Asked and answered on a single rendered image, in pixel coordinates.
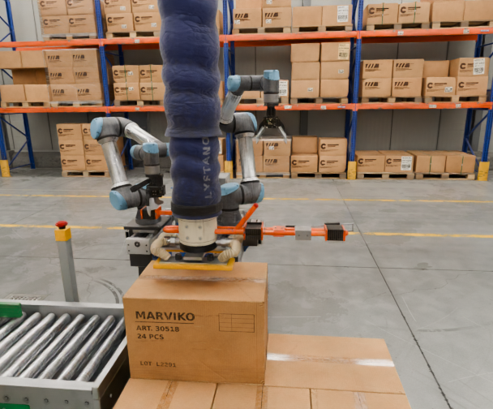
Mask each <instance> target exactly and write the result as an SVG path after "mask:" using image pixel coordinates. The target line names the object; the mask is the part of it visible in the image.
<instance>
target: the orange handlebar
mask: <svg viewBox="0 0 493 409"><path fill-rule="evenodd" d="M158 213H159V215H172V211H171V210H159V211H158ZM217 228H220V229H215V231H214V233H215V234H223V235H243V226H242V228H241V229H240V230H228V228H230V229H234V228H235V226H218V227H217ZM221 228H222V229H221ZM223 228H224V229H223ZM163 231H164V232H165V233H179V230H178V226H165V227H164V228H163ZM263 235H273V237H285V235H295V228H293V227H284V226H273V227H264V229H263ZM311 236H325V231H324V228H311Z"/></svg>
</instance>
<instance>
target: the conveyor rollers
mask: <svg viewBox="0 0 493 409"><path fill-rule="evenodd" d="M22 313H23V315H22V316H21V317H20V318H17V317H14V318H12V317H0V327H1V326H2V325H3V327H2V328H0V340H1V339H3V338H4V337H5V336H6V335H8V334H9V333H10V332H11V331H12V330H13V329H14V328H15V327H16V326H18V325H19V324H20V323H21V322H23V321H24V320H25V319H26V318H27V317H28V316H27V314H26V312H22ZM11 318H12V319H11ZM10 319H11V320H10ZM40 319H41V314H40V313H39V312H35V313H34V314H32V315H31V316H30V317H29V318H28V319H27V320H26V321H25V322H24V323H23V324H21V325H20V326H19V327H18V328H16V329H15V330H14V331H13V332H12V333H10V334H9V335H8V336H7V337H6V338H4V339H3V340H2V341H1V342H0V355H1V354H2V353H3V352H4V351H5V350H6V349H8V348H9V347H10V346H11V345H12V344H13V343H14V342H16V341H17V340H18V339H19V338H20V337H21V336H22V335H24V334H25V333H26V332H27V331H28V330H29V329H30V328H32V327H33V326H34V325H35V324H36V323H37V322H38V321H39V320H40ZM55 319H56V316H55V314H53V313H49V314H48V315H47V316H46V317H45V318H44V319H43V320H42V321H40V322H39V323H38V324H37V325H36V326H35V327H34V328H33V329H31V330H30V331H29V332H28V333H27V334H26V335H25V336H23V337H22V338H21V339H20V340H19V341H18V342H17V343H16V344H15V345H14V346H13V347H12V348H11V349H10V350H9V351H7V352H6V353H5V354H4V355H3V356H2V357H1V358H0V372H1V371H2V370H3V369H4V368H5V367H6V366H7V365H8V364H9V363H10V362H11V361H12V360H13V359H14V358H15V357H16V356H17V355H18V354H19V353H20V352H21V351H23V350H24V349H25V348H26V347H27V346H28V345H29V344H30V343H31V342H32V341H33V340H34V339H35V338H36V337H37V336H38V335H40V334H41V333H42V332H43V331H44V330H45V329H46V328H47V327H48V326H49V325H50V324H51V323H52V322H53V321H54V320H55ZM70 319H71V316H70V315H69V314H67V313H65V314H63V315H62V316H61V317H60V318H59V319H58V320H57V321H56V322H55V323H54V324H53V325H52V326H51V327H50V328H49V329H48V330H47V331H45V332H44V333H43V334H42V335H41V336H40V337H39V338H38V339H37V340H36V341H35V342H34V343H33V344H32V345H31V346H30V347H29V348H28V349H27V350H26V351H25V352H24V353H23V354H22V355H21V356H20V357H19V358H18V359H17V360H16V361H15V362H14V363H13V364H12V365H11V366H10V367H9V368H8V369H7V370H6V371H5V372H4V373H3V374H2V375H0V377H15V376H16V374H17V373H18V372H19V371H20V370H21V369H22V368H23V367H24V366H25V365H26V364H27V363H28V362H29V361H30V360H31V359H32V358H33V357H34V356H35V355H36V354H37V353H38V352H39V351H40V350H41V349H42V348H43V347H44V346H45V345H46V344H47V343H48V342H49V341H50V340H51V339H52V338H53V337H54V336H55V335H56V334H57V333H58V331H59V330H60V329H61V328H62V327H63V326H64V325H65V324H66V323H67V322H68V321H69V320H70ZM9 320H10V321H9ZM100 320H101V319H100V317H99V316H98V315H94V316H92V317H91V319H90V320H89V321H88V322H87V323H86V324H85V325H84V327H83V328H82V329H81V330H80V331H79V332H78V333H77V334H76V335H75V336H74V337H73V338H72V339H71V341H70V342H69V343H68V344H67V345H66V346H65V347H64V348H63V350H62V351H61V352H60V353H59V354H58V355H57V357H56V358H55V359H54V360H53V361H52V362H51V363H50V364H49V366H48V367H47V368H46V369H45V370H44V371H43V373H42V374H41V375H40V376H39V377H38V378H37V379H51V378H52V377H53V376H54V375H55V373H56V372H57V371H58V370H59V369H60V368H61V367H62V366H63V365H64V363H65V362H66V361H67V360H68V358H69V357H70V356H71V355H72V353H73V352H74V351H75V350H76V349H77V347H78V346H79V345H80V344H81V342H82V341H83V340H84V339H85V338H86V337H87V336H88V335H89V334H90V332H91V331H92V330H93V329H94V327H95V326H96V325H97V324H98V323H99V321H100ZM84 321H85V316H84V315H82V314H79V315H78V316H77V317H76V318H75V319H74V320H73V321H72V322H71V323H70V324H69V325H68V326H67V327H66V328H65V329H64V330H63V331H62V332H61V333H60V334H59V335H58V336H57V337H56V338H55V339H54V340H53V341H52V342H51V343H50V344H49V345H48V347H47V348H46V349H45V350H44V351H43V352H42V353H41V354H40V355H39V356H38V357H37V358H36V359H35V360H34V361H33V362H32V363H31V364H30V365H29V366H28V367H27V368H26V369H25V371H24V372H23V373H22V374H21V375H20V376H19V377H22V378H33V377H34V376H35V375H36V374H37V373H38V372H39V371H40V369H41V368H42V367H43V366H44V365H45V364H46V363H47V362H48V361H49V359H50V358H51V357H52V356H53V355H54V354H55V353H56V352H57V350H58V349H59V348H60V347H61V346H62V345H63V344H64V343H65V341H66V340H67V339H68V338H69V337H70V336H71V335H72V334H73V333H74V332H75V331H76V330H77V329H78V328H79V327H80V326H81V325H82V323H83V322H84ZM6 322H7V323H6ZM114 322H115V318H114V317H113V316H108V317H107V318H106V319H105V320H104V322H103V323H102V324H101V325H100V327H99V328H98V329H97V330H96V332H95V333H94V334H93V335H92V336H91V337H90V339H89V340H88V341H87V342H86V343H85V345H84V346H83V347H82V348H81V350H80V351H79V352H78V353H77V355H76V356H75V357H74V358H73V360H72V361H71V362H70V363H69V364H68V365H67V366H66V368H65V369H64V370H63V371H62V373H61V374H60V375H59V376H58V378H57V379H56V380H63V381H69V380H70V379H71V378H72V377H73V375H74V374H75V372H76V371H77V370H78V369H79V367H80V366H81V364H82V363H83V362H84V361H85V360H86V359H87V357H88V356H89V355H90V353H91V352H92V350H93V349H94V348H95V346H96V345H97V344H98V342H99V341H100V340H101V339H102V338H103V337H104V335H105V334H106V332H107V331H108V330H109V328H110V327H111V326H112V324H113V323H114ZM5 323H6V324H5ZM4 324H5V325H4ZM125 328H126V326H125V318H124V317H123V318H122V319H121V320H120V321H119V322H118V324H117V325H116V327H115V328H114V330H113V331H112V332H111V334H110V335H109V337H108V338H107V339H106V340H105V341H104V343H103V344H102V345H101V347H100V348H99V350H98V351H97V352H96V354H95V355H94V356H93V357H92V359H91V360H90V361H89V363H88V364H87V366H86V367H85V368H84V370H83V371H82V372H81V373H80V374H79V376H78V377H77V378H76V380H75V381H89V380H90V378H91V377H92V375H93V374H94V372H95V371H96V370H97V368H98V367H99V366H100V364H101V362H102V361H103V359H104V358H105V357H106V356H107V354H108V353H109V351H110V350H111V348H112V347H113V345H114V344H115V343H116V341H117V340H118V339H119V337H120V336H121V334H122V332H123V331H124V330H125Z"/></svg>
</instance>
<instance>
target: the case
mask: <svg viewBox="0 0 493 409"><path fill-rule="evenodd" d="M154 263H155V260H152V261H151V262H150V263H149V264H148V266H147V267H146V268H145V270H144V271H143V272H142V273H141V274H140V276H139V277H138V278H137V279H136V281H135V282H134V283H133V285H132V286H131V287H130V289H129V290H128V291H127V293H126V294H125V295H124V296H123V297H122V302H123V310H124V318H125V326H126V341H127V350H128V357H129V365H130V374H131V378H139V379H157V380H174V381H208V382H226V383H243V384H261V385H264V384H265V370H266V355H267V340H268V263H259V262H234V267H233V269H232V271H227V270H199V269H154V268H153V264H154Z"/></svg>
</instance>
